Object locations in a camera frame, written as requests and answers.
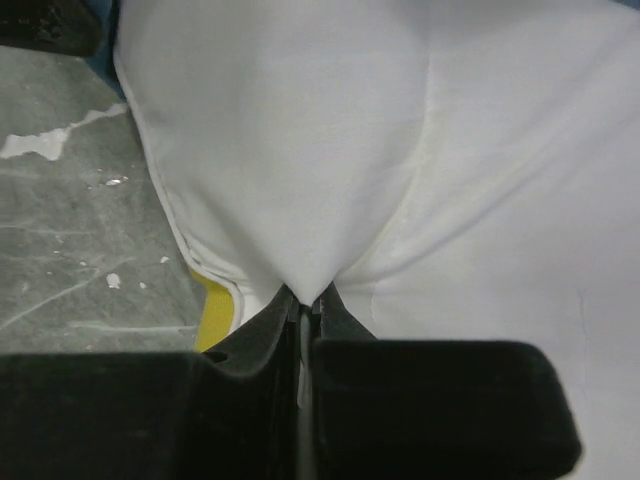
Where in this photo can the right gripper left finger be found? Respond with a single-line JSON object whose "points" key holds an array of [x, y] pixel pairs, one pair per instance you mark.
{"points": [[227, 413]]}

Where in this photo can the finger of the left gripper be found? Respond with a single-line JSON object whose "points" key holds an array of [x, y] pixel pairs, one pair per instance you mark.
{"points": [[66, 27]]}

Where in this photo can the white pillow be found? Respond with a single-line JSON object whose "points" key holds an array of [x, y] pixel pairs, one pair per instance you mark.
{"points": [[456, 168]]}

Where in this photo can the blue pillowcase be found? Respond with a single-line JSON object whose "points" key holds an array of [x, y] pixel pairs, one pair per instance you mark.
{"points": [[102, 63]]}

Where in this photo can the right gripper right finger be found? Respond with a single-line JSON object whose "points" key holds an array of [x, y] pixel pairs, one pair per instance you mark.
{"points": [[435, 409]]}

